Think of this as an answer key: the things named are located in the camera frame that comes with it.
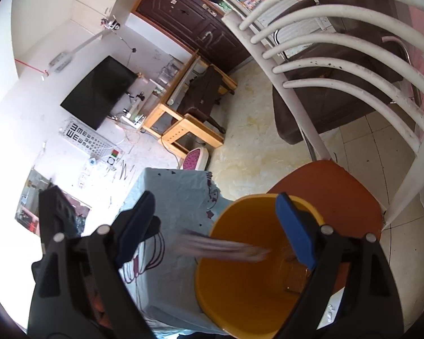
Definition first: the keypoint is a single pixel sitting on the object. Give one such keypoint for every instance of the black flat television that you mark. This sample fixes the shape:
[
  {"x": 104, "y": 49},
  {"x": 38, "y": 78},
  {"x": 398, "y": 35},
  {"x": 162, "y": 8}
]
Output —
[{"x": 99, "y": 91}]

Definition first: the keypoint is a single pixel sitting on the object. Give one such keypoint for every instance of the dark brown door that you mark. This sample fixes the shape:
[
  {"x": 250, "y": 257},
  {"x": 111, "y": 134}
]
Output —
[{"x": 183, "y": 14}]

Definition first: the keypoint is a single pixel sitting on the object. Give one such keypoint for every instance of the light blue printed tablecloth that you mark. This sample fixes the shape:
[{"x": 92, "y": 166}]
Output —
[{"x": 176, "y": 201}]

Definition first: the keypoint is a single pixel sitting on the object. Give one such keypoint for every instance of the yellow plastic bucket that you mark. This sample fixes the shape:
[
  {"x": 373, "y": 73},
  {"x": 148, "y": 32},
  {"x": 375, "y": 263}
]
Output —
[{"x": 247, "y": 289}]

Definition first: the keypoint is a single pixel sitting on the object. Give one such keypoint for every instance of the pink dotted scale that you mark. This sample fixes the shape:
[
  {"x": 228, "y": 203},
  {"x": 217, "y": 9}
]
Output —
[{"x": 194, "y": 159}]

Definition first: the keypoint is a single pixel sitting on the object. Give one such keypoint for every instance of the white slatted chair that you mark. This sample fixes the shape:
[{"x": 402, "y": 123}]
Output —
[{"x": 404, "y": 185}]

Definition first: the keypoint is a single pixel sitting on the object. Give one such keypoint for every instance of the brown office chair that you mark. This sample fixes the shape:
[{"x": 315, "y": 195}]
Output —
[{"x": 198, "y": 91}]

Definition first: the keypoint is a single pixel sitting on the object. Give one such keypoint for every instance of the small blue white wall device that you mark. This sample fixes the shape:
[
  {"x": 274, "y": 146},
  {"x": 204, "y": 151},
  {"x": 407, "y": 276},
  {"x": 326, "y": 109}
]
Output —
[{"x": 92, "y": 163}]

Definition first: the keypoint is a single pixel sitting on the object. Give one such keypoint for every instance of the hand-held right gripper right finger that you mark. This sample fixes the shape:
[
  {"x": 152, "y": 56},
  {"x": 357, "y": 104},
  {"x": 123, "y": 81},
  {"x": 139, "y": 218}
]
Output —
[{"x": 296, "y": 229}]

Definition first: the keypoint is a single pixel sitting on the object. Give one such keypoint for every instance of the light wooden stool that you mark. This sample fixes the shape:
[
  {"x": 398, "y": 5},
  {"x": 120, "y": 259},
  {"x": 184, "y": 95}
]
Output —
[{"x": 194, "y": 122}]

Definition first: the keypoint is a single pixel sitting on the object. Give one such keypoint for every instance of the white wall power strip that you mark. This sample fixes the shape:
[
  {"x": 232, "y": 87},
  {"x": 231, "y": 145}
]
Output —
[{"x": 60, "y": 61}]

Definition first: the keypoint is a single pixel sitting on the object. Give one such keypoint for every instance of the orange round stool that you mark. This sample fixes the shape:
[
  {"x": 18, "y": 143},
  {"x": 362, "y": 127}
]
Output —
[{"x": 332, "y": 190}]

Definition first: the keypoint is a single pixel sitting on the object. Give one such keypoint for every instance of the interior wall window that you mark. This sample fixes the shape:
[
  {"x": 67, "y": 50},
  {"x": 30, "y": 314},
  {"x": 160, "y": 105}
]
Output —
[{"x": 28, "y": 201}]

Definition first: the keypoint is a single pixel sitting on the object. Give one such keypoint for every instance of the clear plastic desk boxes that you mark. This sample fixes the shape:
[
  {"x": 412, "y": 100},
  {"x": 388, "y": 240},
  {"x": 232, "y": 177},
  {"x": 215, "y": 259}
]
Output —
[{"x": 169, "y": 72}]

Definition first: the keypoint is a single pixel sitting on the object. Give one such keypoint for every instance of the white small appliance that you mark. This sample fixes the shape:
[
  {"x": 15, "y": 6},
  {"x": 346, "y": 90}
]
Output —
[{"x": 132, "y": 118}]

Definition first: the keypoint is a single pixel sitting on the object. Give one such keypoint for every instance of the white wall sockets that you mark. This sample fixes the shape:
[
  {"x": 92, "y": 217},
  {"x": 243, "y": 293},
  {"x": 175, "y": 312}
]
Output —
[{"x": 82, "y": 179}]

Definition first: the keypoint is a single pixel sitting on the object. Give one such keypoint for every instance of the wall mounted camera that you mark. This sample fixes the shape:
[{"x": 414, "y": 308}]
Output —
[{"x": 110, "y": 23}]

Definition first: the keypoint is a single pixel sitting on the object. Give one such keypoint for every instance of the white eye chart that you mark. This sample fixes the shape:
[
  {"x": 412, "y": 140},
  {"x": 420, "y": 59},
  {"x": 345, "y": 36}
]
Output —
[{"x": 81, "y": 136}]

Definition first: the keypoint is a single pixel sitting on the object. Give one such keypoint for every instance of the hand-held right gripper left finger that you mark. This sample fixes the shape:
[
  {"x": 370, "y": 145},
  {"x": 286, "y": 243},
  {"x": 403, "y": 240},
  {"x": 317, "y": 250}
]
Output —
[{"x": 136, "y": 229}]

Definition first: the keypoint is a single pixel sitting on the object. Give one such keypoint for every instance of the dark brown cushioned chair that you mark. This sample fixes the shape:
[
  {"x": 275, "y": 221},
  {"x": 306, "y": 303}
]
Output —
[{"x": 339, "y": 113}]

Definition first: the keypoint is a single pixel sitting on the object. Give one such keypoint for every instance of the light wooden desk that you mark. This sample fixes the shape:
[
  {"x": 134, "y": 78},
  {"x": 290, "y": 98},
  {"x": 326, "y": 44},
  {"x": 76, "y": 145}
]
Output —
[{"x": 229, "y": 82}]

